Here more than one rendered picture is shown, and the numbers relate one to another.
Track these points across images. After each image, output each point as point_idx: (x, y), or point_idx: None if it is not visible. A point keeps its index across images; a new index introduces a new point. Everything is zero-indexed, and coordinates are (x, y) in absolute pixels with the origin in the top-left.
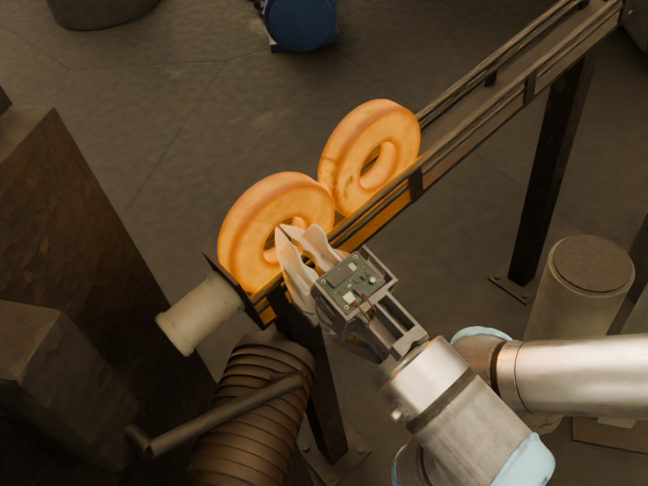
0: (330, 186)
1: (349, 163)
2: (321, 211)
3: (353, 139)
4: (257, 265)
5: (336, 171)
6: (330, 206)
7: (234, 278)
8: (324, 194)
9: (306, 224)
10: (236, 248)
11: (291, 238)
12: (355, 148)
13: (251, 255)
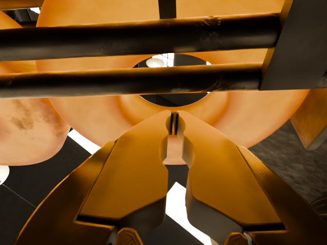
0: (64, 124)
1: (36, 145)
2: (84, 110)
3: (40, 162)
4: (249, 101)
5: (61, 144)
6: (62, 107)
7: (299, 135)
8: (81, 131)
9: (120, 102)
10: (249, 146)
11: (169, 133)
12: (32, 155)
13: (242, 126)
